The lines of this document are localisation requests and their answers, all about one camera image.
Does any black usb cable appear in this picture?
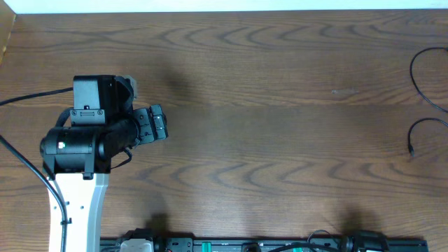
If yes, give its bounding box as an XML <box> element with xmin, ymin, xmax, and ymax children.
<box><xmin>407</xmin><ymin>47</ymin><xmax>448</xmax><ymax>158</ymax></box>

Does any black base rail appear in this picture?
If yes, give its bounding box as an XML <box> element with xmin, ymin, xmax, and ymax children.
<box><xmin>99</xmin><ymin>229</ymin><xmax>429</xmax><ymax>252</ymax></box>

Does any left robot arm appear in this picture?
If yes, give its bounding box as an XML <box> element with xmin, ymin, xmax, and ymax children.
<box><xmin>40</xmin><ymin>75</ymin><xmax>168</xmax><ymax>251</ymax></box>

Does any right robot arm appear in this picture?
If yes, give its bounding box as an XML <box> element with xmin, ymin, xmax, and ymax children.
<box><xmin>340</xmin><ymin>231</ymin><xmax>390</xmax><ymax>252</ymax></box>

